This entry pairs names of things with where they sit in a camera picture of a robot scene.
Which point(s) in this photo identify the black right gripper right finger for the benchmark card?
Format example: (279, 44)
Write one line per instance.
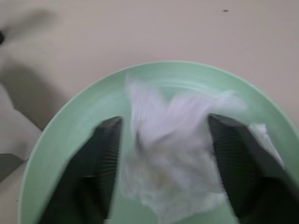
(247, 168)

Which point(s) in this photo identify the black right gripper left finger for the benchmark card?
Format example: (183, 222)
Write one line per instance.
(91, 172)

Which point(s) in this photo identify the mint green plate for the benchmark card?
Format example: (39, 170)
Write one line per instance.
(77, 130)

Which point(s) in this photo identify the crumpled white tissue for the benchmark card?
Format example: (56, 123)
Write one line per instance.
(172, 144)

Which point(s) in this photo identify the dark grey flat object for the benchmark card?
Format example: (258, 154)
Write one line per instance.
(7, 164)

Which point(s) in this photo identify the small black object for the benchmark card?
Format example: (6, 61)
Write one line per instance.
(1, 36)

